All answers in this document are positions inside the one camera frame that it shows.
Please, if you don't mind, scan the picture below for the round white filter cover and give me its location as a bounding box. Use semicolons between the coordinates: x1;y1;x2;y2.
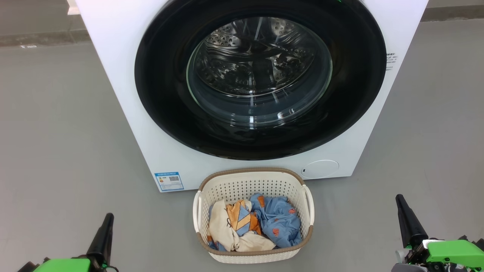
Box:
301;160;340;179

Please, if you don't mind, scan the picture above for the white front-load washing machine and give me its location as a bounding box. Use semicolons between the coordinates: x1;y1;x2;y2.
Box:
75;0;430;193

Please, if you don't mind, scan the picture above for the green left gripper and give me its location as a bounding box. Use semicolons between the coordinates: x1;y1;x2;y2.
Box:
17;213;115;272

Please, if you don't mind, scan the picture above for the blue patterned garment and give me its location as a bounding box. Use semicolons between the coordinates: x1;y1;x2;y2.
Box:
208;193;303;252

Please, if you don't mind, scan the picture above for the black round glass washer door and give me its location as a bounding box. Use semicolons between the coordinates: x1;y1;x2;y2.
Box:
134;0;387;161

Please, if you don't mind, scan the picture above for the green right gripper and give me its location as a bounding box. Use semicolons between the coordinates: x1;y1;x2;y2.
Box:
391;194;484;272

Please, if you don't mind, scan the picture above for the stainless steel washing machine drum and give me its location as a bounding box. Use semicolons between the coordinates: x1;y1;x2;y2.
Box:
195;17;326;114

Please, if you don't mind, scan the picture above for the blue energy label sticker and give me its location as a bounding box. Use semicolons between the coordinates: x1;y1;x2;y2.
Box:
154;172;185;192

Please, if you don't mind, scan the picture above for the cream perforated laundry basket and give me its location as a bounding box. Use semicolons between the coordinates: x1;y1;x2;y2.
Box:
193;168;315;264

